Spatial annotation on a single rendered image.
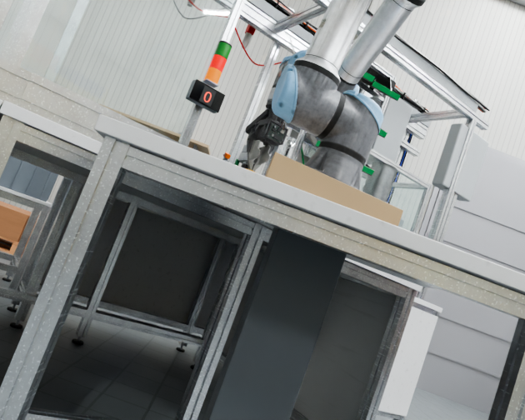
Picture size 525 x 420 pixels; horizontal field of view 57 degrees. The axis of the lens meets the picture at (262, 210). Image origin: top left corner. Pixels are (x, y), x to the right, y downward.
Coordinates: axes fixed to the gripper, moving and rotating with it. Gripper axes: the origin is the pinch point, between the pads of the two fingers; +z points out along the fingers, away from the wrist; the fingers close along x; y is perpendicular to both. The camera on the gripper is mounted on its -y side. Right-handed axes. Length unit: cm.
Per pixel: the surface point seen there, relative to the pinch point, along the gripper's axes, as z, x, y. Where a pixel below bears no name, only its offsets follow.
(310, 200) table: 14, -19, 62
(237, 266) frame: 29.6, 6.3, 1.9
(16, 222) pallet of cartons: 68, -18, -380
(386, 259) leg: 18, -3, 68
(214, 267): 38, 86, -166
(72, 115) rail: 8, -51, -4
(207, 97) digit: -21.8, -10.5, -30.6
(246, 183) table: 15, -28, 56
